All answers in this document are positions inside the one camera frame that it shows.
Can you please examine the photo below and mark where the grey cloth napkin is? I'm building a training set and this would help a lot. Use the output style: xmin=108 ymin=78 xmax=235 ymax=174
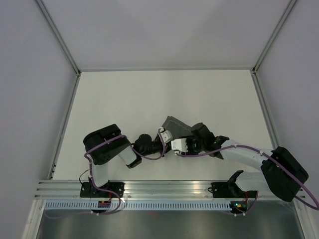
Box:
xmin=162 ymin=116 xmax=193 ymax=139

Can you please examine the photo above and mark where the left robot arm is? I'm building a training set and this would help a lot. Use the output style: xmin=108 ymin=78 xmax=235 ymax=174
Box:
xmin=83 ymin=124 xmax=173 ymax=197

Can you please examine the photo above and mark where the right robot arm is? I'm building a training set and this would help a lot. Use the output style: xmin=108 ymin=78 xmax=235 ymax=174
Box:
xmin=186 ymin=122 xmax=309 ymax=202

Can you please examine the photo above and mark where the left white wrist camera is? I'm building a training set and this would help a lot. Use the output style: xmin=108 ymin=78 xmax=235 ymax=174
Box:
xmin=158 ymin=127 xmax=173 ymax=144

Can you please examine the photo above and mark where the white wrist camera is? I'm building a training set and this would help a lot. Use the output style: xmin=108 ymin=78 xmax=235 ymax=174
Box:
xmin=158 ymin=127 xmax=173 ymax=144
xmin=170 ymin=138 xmax=188 ymax=155

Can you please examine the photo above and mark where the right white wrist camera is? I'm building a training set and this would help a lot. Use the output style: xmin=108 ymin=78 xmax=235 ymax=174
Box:
xmin=170 ymin=138 xmax=188 ymax=155

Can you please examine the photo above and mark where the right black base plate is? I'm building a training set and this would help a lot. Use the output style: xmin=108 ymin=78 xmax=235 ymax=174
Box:
xmin=207 ymin=182 xmax=257 ymax=199

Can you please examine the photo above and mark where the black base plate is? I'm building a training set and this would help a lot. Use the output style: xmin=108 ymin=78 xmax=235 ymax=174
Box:
xmin=80 ymin=182 xmax=125 ymax=198
xmin=207 ymin=182 xmax=257 ymax=199

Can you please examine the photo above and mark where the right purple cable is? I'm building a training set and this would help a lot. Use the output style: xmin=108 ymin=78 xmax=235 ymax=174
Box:
xmin=174 ymin=145 xmax=319 ymax=217

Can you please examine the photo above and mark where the white slotted cable duct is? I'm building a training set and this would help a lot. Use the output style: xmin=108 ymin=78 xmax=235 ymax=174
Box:
xmin=44 ymin=200 xmax=231 ymax=211

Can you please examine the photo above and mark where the aluminium front rail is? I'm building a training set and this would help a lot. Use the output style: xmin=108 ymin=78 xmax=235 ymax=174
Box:
xmin=34 ymin=180 xmax=306 ymax=200

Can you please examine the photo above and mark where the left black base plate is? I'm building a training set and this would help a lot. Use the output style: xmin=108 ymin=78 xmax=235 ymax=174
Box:
xmin=80 ymin=182 xmax=125 ymax=198

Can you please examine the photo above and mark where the left aluminium frame post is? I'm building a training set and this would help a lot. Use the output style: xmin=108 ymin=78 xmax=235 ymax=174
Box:
xmin=33 ymin=0 xmax=81 ymax=76

